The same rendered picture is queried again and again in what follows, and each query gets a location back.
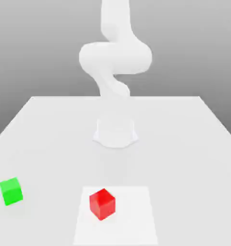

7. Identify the small red cube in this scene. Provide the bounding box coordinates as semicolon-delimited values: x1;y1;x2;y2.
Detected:
89;188;116;221

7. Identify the small green cube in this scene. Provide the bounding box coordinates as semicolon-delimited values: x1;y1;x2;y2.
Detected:
0;177;24;207

